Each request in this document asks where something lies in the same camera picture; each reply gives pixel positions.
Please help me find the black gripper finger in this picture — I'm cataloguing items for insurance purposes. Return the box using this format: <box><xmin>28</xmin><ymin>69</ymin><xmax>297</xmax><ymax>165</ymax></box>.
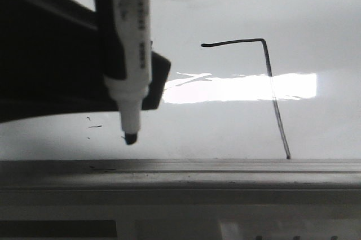
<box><xmin>142</xmin><ymin>51</ymin><xmax>171</xmax><ymax>110</ymax></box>
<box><xmin>1</xmin><ymin>0</ymin><xmax>124</xmax><ymax>122</ymax></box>

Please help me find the white black-tipped marker pen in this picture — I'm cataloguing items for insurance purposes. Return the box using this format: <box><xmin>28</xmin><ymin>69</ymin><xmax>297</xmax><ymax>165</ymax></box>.
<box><xmin>105</xmin><ymin>0</ymin><xmax>152</xmax><ymax>145</ymax></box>

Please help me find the white whiteboard with aluminium frame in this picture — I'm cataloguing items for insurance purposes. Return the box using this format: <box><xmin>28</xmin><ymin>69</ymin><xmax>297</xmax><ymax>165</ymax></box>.
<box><xmin>1</xmin><ymin>0</ymin><xmax>360</xmax><ymax>206</ymax></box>

